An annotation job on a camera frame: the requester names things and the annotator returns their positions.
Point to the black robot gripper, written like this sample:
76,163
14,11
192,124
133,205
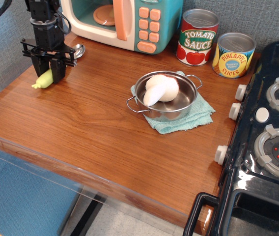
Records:
48,49

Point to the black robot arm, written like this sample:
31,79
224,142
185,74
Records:
43,10

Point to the teal folded cloth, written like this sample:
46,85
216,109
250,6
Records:
200,114

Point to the small steel pot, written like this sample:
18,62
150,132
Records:
166,111

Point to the toy microwave teal and cream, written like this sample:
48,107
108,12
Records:
144,26

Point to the white plush mushroom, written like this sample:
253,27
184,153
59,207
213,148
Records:
160,87

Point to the clear acrylic table guard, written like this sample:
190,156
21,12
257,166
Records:
42,196

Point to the black toy stove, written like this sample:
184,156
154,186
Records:
248,200

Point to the spoon with green handle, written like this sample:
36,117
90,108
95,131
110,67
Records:
46,79

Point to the tomato sauce can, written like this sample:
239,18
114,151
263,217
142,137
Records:
198,32

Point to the pineapple slices can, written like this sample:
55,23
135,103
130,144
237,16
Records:
233,55

